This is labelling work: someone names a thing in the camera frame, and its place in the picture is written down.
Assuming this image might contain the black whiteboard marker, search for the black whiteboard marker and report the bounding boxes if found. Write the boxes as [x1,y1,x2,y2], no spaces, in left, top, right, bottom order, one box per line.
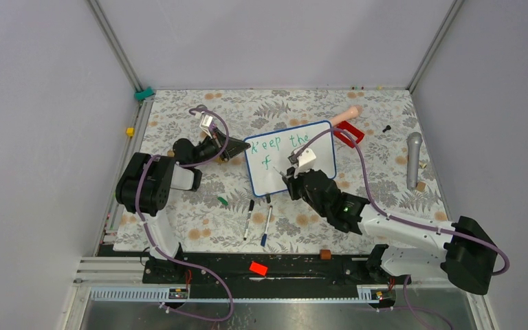
[243,199,255,241]

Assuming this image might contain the yellow small cube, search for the yellow small cube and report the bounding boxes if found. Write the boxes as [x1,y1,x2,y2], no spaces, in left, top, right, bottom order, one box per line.
[126,127,135,138]

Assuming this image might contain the teal corner clamp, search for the teal corner clamp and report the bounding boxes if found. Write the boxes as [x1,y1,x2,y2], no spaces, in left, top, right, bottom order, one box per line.
[134,87,155,102]

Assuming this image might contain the brown small block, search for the brown small block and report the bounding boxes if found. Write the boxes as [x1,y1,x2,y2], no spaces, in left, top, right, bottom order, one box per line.
[319,249,332,261]

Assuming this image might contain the blue framed whiteboard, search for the blue framed whiteboard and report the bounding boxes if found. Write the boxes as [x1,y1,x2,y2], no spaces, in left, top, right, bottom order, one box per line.
[244,120,336,197]

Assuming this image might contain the green whiteboard marker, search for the green whiteboard marker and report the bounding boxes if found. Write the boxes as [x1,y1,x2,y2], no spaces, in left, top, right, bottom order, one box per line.
[273,166,286,177]

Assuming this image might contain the pink microphone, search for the pink microphone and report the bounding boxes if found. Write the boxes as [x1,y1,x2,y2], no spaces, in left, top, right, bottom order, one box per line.
[330,104,363,127]

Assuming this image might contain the silver microphone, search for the silver microphone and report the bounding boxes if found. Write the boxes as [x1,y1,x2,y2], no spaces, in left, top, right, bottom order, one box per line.
[406,132,423,190]

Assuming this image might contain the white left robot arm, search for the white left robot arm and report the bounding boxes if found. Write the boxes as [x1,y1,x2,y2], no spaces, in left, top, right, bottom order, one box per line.
[115,127,250,283]

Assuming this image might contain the red flat card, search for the red flat card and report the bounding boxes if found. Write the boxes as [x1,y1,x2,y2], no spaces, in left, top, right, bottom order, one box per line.
[249,261,268,276]

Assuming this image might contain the blue whiteboard marker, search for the blue whiteboard marker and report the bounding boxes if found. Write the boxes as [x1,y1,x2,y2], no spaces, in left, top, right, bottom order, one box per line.
[261,205,274,248]

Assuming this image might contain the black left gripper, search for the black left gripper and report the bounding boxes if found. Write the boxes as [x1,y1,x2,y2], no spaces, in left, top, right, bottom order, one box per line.
[191,127,250,167]

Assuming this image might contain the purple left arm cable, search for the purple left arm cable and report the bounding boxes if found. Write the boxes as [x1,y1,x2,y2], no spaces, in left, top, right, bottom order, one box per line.
[134,106,235,322]

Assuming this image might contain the wooden small cube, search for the wooden small cube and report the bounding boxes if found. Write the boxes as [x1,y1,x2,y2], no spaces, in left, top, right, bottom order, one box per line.
[415,181,427,193]

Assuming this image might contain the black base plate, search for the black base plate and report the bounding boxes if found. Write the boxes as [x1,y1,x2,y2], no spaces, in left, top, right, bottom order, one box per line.
[127,250,405,300]

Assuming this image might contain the green marker cap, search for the green marker cap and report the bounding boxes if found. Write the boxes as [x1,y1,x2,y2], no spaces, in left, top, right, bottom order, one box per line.
[217,197,229,206]

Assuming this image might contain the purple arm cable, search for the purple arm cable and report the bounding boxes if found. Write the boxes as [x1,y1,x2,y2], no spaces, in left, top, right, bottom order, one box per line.
[287,128,511,330]
[134,106,235,322]

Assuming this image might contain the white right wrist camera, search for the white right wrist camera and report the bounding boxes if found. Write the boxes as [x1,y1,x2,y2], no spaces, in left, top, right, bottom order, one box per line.
[289,148,316,178]

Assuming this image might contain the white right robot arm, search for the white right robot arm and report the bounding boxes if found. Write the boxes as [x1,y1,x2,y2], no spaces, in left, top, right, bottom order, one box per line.
[281,168,498,295]

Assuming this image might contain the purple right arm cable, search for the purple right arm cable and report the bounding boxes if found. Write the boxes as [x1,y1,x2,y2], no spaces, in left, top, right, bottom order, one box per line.
[287,128,511,330]

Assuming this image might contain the red rectangular frame block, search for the red rectangular frame block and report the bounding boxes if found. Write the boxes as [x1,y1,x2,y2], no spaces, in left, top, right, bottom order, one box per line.
[333,121,365,149]

